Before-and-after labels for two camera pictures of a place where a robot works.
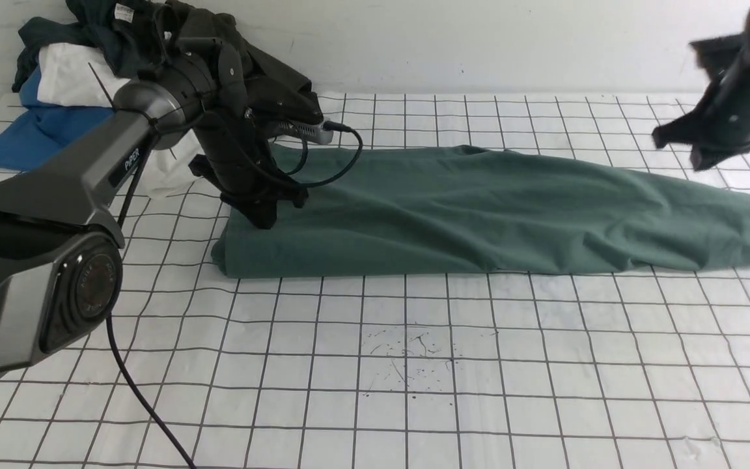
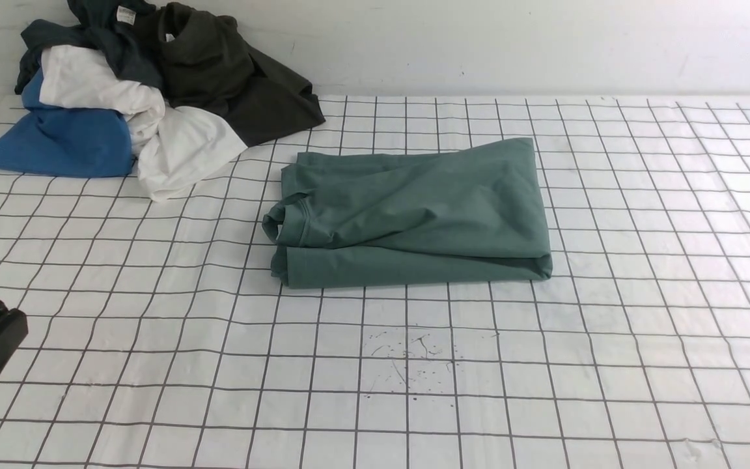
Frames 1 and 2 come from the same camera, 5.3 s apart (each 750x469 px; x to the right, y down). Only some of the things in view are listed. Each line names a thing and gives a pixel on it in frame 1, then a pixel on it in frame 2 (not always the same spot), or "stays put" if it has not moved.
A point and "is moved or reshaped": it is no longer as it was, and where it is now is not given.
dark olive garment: (273, 83) stays put
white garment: (69, 75) stays put
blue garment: (38, 133) stays put
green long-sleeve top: (377, 209) is moved or reshaped
